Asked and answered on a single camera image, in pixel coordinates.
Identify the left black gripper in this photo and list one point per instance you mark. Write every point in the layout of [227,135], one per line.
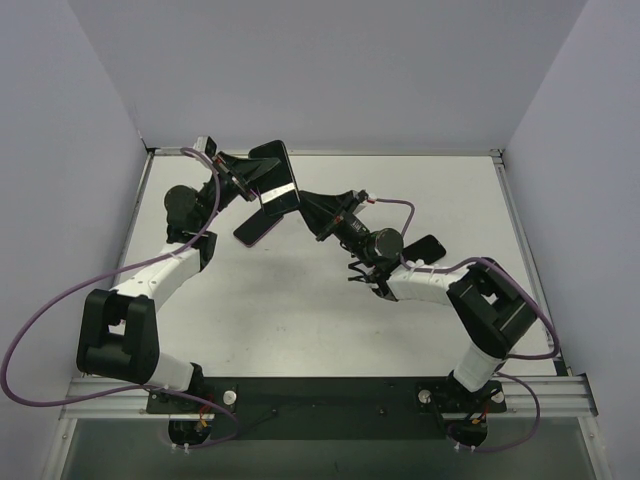
[235,178]

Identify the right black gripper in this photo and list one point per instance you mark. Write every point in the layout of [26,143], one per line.
[333,220]

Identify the purple smartphone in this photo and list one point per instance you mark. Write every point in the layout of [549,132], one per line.
[256,227]

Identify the black phone case with phone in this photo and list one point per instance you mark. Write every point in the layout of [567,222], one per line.
[428,249]

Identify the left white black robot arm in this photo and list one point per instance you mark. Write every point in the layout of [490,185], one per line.
[119,336]

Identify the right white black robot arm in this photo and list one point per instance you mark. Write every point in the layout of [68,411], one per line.
[493,312]

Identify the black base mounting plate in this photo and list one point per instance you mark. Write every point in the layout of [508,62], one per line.
[331,408]

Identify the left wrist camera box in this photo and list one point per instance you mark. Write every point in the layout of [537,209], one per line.
[206,145]

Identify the aluminium front rail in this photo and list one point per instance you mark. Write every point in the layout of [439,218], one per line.
[558,396]

